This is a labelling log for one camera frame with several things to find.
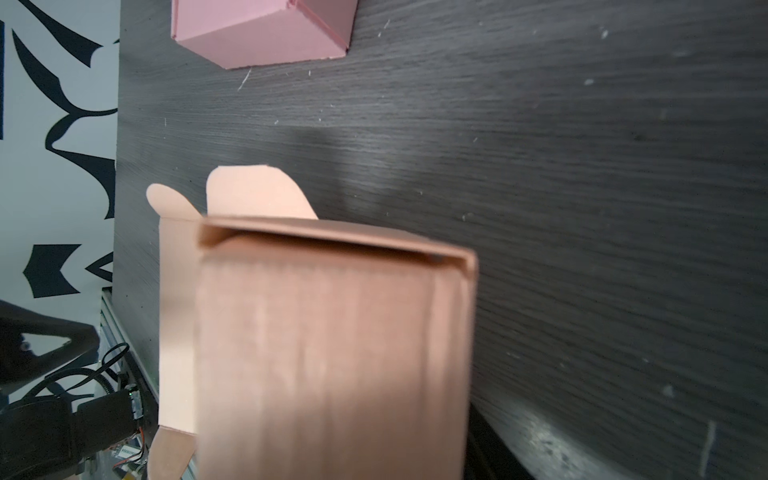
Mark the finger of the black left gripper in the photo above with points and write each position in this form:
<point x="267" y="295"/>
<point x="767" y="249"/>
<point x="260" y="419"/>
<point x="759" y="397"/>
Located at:
<point x="33" y="344"/>

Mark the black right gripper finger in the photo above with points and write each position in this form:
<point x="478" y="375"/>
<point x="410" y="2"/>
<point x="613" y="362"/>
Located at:
<point x="487" y="457"/>

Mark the peach cardboard box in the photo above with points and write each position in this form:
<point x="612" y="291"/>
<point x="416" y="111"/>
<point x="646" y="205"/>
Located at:
<point x="292" y="347"/>

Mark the pink cardboard box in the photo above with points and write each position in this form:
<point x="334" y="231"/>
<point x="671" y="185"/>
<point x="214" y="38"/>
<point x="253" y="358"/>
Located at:
<point x="240" y="33"/>

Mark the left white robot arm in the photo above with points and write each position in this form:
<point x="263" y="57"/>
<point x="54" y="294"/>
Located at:
<point x="55" y="413"/>

